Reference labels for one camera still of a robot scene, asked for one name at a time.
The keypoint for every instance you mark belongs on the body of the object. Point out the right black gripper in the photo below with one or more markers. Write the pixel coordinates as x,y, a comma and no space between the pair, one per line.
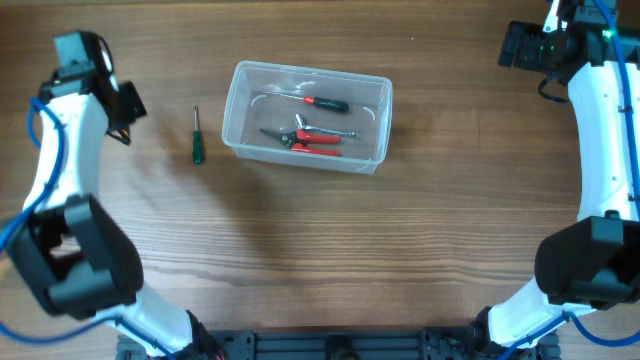
529,34

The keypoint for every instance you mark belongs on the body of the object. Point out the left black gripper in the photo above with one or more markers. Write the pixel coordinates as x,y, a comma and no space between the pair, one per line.
138,107

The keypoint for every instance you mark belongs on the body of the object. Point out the red handled wire cutters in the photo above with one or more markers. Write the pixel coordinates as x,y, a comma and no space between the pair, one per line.
299,140

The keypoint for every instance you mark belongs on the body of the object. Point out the silver L socket wrench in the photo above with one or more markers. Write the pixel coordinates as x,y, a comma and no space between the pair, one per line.
303,125

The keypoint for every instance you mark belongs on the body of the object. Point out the black red screwdriver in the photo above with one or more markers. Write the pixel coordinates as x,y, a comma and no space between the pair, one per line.
318,102

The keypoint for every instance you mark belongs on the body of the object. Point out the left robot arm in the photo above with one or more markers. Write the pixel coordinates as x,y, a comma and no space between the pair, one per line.
72,255

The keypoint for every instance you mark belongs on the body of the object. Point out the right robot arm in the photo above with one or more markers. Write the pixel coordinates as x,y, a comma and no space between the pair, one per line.
592,265

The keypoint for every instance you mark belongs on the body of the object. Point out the clear plastic container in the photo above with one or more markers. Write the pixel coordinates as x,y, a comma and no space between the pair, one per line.
248,110

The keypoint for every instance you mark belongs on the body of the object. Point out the green handled screwdriver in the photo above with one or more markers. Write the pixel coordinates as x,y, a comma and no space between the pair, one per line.
197,144

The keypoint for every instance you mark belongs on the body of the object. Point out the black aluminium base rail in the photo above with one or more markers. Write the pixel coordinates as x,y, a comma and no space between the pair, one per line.
391,345

